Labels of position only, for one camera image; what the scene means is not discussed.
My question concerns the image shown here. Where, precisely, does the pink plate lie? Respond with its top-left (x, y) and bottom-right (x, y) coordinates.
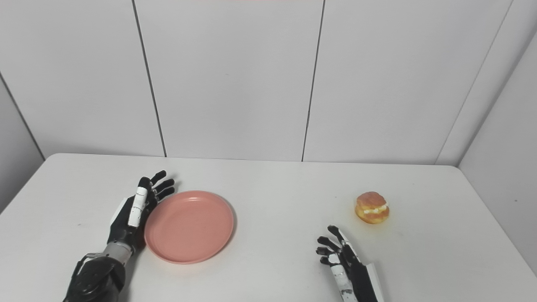
top-left (144, 191), bottom-right (235, 265)

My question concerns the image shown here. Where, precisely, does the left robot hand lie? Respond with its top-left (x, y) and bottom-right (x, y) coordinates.
top-left (107, 170), bottom-right (175, 253)

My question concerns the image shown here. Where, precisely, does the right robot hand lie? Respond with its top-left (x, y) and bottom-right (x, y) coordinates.
top-left (316, 225), bottom-right (384, 302)

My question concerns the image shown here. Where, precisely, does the cream puff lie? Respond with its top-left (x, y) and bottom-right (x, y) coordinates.
top-left (355, 192), bottom-right (390, 224)

